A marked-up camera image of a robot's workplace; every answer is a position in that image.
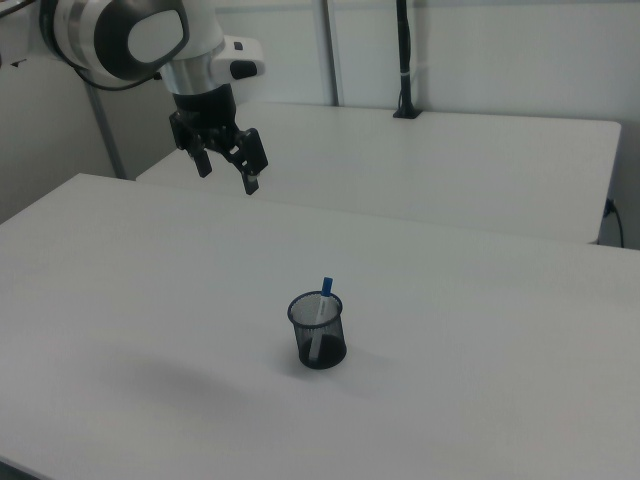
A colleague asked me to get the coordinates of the white side table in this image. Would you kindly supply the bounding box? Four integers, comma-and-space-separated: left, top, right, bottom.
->
135, 101, 623, 246

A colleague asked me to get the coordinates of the black wall cable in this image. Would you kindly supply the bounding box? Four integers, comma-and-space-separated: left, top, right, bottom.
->
604, 198, 627, 249

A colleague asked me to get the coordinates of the black clamp-mounted pole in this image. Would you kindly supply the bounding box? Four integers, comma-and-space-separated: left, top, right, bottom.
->
392, 0, 424, 120

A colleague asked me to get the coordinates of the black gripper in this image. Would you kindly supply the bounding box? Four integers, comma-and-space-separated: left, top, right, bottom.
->
168, 83, 270, 197

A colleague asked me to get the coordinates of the grey partition frame post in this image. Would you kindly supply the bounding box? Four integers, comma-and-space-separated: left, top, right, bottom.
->
85, 82, 127, 180
316, 0, 347, 107

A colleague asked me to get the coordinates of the black mesh pen cup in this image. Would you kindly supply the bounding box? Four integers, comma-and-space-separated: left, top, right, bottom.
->
286, 292, 349, 372

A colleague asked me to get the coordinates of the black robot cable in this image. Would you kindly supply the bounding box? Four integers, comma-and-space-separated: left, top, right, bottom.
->
73, 63, 163, 93

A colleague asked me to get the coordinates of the white marker with blue cap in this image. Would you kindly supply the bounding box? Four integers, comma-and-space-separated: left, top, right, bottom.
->
307, 276, 335, 364

